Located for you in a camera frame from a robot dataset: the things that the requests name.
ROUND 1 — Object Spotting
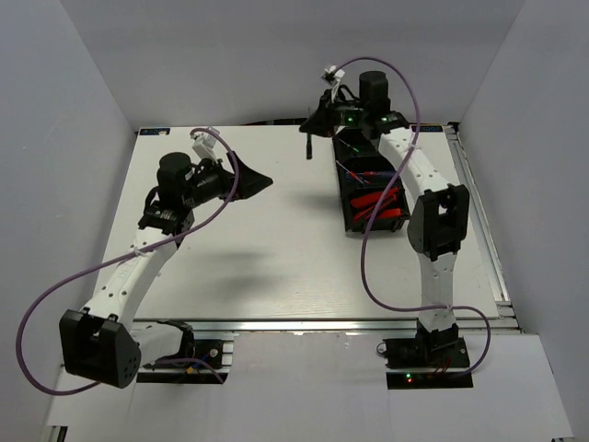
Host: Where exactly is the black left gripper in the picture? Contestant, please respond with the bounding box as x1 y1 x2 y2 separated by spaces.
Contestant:
181 152 271 209

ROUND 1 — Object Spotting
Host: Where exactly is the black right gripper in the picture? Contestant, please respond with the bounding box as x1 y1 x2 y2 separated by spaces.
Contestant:
298 90 367 139

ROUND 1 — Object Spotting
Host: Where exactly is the green black screwdriver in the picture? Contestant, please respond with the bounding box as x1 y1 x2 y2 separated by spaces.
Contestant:
339 139 369 156
306 107 313 160

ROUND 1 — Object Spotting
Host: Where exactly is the blue red screwdriver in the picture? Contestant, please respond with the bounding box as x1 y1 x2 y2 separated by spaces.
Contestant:
346 172 369 185
358 170 396 180
335 160 368 185

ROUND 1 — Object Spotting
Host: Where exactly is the large red black utility knife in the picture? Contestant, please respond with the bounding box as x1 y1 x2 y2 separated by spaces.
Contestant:
350 188 400 222

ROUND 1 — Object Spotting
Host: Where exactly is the red black utility knife small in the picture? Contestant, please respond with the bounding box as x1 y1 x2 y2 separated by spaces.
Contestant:
379 208 403 219

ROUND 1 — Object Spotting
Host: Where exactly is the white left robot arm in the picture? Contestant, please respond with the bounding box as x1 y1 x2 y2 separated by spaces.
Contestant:
59 152 273 389

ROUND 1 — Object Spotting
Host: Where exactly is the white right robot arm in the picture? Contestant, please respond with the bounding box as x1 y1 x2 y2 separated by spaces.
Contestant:
300 66 470 367

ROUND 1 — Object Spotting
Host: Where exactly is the black far storage bin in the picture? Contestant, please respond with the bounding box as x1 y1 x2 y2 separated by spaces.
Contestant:
331 128 379 162

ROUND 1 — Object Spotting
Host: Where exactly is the black storage bin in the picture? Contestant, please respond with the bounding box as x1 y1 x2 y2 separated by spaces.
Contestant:
335 155 396 191
331 128 379 162
340 180 410 233

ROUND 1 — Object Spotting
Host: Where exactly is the black middle storage bin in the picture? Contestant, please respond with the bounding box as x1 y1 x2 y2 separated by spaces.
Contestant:
335 155 396 191

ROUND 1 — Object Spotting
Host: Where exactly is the black near storage bin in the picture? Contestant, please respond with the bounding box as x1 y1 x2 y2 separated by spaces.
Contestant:
340 180 410 233

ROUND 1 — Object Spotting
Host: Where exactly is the blue label sticker right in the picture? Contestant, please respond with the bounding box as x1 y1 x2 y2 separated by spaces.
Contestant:
411 124 445 134

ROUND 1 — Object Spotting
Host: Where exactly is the blue label sticker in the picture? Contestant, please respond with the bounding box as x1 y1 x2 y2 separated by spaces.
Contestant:
411 124 445 134
138 128 170 136

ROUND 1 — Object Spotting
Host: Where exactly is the blue label sticker left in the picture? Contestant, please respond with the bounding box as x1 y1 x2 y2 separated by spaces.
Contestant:
138 128 170 136

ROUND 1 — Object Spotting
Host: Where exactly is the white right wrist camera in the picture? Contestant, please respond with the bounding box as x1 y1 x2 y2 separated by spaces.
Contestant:
321 65 345 102

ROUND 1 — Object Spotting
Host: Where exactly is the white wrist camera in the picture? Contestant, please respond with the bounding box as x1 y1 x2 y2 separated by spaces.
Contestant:
321 65 345 102
190 127 220 162

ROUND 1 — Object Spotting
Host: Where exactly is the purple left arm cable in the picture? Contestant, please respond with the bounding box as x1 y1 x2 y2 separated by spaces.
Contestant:
16 127 241 396

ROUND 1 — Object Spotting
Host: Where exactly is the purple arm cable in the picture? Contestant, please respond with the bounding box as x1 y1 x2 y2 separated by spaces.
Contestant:
338 56 491 375
16 127 241 396

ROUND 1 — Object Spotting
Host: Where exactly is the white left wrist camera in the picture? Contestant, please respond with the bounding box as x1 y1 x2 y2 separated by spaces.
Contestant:
190 127 220 162

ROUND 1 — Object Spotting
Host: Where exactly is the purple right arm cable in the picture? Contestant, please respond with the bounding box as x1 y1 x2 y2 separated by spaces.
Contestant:
338 56 491 375

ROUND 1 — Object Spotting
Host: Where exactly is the aluminium frame rail front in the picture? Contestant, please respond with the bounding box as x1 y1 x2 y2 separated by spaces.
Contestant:
85 317 524 337

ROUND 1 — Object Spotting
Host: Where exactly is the aluminium frame rail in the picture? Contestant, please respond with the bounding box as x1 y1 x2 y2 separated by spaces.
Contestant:
85 317 524 337
444 122 523 334

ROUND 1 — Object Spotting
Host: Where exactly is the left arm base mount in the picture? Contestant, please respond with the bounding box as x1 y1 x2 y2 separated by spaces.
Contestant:
137 320 231 385

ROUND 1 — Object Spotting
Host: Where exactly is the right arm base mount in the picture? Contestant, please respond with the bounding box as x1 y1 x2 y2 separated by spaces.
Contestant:
375 338 474 390

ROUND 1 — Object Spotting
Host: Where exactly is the aluminium frame rail right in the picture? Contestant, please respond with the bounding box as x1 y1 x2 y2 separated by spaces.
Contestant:
444 122 523 334

